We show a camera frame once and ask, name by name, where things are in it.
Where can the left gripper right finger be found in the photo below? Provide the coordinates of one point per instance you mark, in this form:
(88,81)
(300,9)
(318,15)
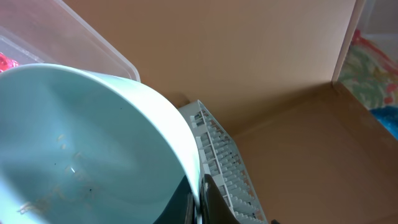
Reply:
(214,209)

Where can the small light blue bowl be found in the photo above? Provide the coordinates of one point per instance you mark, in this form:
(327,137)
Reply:
(81,147)

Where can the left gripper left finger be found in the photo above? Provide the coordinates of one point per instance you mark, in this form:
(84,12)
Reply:
(180,208)

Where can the red snack wrapper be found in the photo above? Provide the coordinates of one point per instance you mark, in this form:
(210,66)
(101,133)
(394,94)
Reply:
(7,63)

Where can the grey dishwasher rack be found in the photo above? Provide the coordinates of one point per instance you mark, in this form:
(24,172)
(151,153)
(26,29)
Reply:
(220,157)

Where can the colourful patterned cloth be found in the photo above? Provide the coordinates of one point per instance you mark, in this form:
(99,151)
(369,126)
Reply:
(371,76)

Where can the clear plastic bin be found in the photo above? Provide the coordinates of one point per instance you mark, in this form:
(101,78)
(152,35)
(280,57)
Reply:
(48,31)

